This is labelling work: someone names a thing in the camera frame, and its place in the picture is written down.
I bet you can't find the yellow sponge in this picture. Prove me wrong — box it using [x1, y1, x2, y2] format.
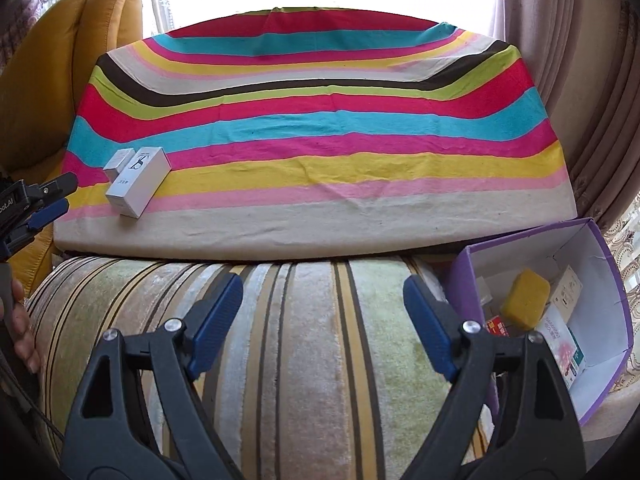
[500, 269, 551, 330]

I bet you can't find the left hand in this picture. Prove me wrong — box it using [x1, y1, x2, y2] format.
[9, 278, 41, 374]

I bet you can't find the colourful striped cushion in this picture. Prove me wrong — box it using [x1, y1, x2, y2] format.
[53, 9, 577, 260]

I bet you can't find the small white box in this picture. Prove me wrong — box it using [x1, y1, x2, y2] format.
[103, 148, 136, 182]

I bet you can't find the purple storage box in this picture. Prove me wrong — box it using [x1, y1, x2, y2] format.
[444, 219, 634, 425]

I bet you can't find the yellow leather cushion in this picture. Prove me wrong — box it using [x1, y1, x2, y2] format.
[0, 0, 144, 298]

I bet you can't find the tall white box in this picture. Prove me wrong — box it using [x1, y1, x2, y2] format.
[105, 148, 171, 219]

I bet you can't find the red tissue pack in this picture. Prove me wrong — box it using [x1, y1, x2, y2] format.
[485, 315, 509, 337]

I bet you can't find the floral lace curtain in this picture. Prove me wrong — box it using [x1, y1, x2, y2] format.
[604, 196, 640, 392]

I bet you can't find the cream box with logo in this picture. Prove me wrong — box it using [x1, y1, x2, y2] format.
[548, 266, 582, 324]

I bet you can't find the pink white flower box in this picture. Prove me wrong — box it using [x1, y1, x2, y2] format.
[535, 304, 586, 388]

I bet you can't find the striped plush blanket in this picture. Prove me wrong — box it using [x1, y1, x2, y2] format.
[28, 257, 449, 479]

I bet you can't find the beige curtain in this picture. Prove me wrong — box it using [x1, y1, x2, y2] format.
[491, 0, 639, 230]

